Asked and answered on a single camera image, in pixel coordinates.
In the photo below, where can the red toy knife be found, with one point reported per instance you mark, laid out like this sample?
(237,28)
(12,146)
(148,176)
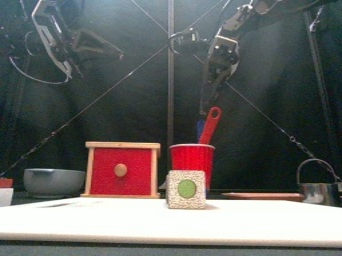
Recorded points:
(209,126)

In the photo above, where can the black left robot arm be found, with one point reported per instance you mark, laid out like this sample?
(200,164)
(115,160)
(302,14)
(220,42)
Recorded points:
(13,36)

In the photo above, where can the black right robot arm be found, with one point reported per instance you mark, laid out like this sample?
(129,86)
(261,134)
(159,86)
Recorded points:
(271,10)

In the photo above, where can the sushi roll with green centre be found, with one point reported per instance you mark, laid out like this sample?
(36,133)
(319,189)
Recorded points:
(185,189)

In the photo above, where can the blue utensil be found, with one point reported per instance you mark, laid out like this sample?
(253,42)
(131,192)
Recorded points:
(200,130)

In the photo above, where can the red plastic cup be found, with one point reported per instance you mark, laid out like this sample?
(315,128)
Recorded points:
(192,163)

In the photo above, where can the wooden box with red drawer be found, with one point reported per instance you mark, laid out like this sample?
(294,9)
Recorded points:
(120,170)

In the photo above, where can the brown wooden board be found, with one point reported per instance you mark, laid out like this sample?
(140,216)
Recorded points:
(261,196)

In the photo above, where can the white cutting board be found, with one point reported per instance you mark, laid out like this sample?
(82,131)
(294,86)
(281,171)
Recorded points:
(171,220)

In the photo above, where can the grey bowl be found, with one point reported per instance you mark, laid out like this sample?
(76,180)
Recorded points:
(52,181)

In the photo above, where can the red and white container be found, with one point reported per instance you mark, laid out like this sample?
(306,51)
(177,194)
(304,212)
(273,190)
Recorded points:
(5,191)

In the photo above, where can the vertical metal frame pole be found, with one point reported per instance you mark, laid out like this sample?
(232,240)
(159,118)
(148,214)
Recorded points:
(169,100)

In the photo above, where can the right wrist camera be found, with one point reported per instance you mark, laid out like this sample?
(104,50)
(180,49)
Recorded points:
(187,40)

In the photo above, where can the slanted metal frame post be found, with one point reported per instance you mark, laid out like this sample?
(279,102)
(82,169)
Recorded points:
(320,83)

